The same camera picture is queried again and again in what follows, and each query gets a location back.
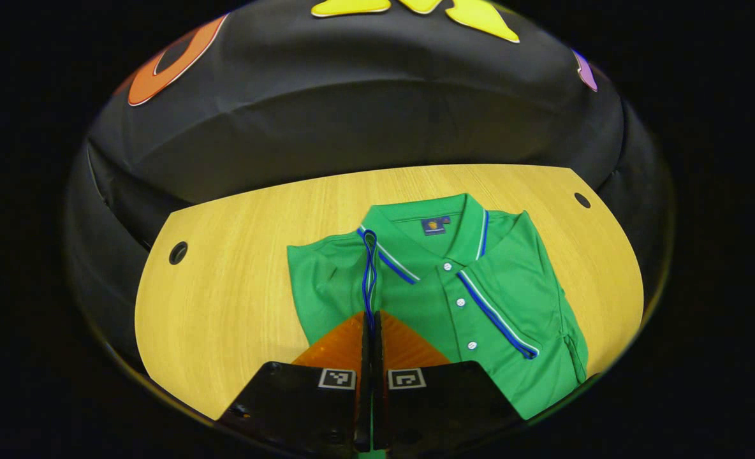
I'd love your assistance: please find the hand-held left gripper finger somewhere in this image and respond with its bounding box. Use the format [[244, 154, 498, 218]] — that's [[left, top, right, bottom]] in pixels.
[[217, 310, 374, 455], [372, 310, 526, 455]]

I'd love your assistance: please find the green T-shirt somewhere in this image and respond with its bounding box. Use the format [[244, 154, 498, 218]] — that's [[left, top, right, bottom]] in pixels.
[[286, 193, 590, 459]]

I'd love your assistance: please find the black backdrop cloth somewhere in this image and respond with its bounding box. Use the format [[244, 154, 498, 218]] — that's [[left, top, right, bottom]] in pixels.
[[65, 0, 675, 383]]

